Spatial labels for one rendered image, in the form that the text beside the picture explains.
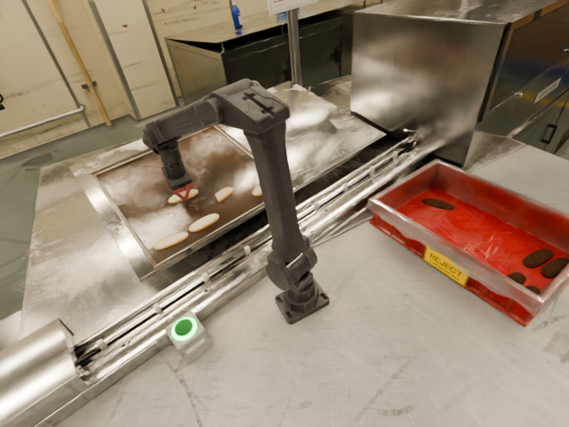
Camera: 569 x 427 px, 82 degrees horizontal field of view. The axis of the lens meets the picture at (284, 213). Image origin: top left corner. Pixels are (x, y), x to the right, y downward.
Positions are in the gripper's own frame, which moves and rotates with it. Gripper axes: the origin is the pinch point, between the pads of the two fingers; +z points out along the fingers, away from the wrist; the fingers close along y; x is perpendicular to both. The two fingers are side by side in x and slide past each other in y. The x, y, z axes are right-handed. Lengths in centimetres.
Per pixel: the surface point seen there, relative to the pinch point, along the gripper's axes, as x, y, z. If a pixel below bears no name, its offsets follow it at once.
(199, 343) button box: -13, 49, -1
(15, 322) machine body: -54, 12, 11
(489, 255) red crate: 63, 67, -3
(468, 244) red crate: 62, 62, -2
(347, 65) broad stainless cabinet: 210, -162, 66
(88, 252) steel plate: -33.4, -4.1, 13.3
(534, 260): 69, 75, -5
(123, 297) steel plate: -26.7, 21.7, 8.5
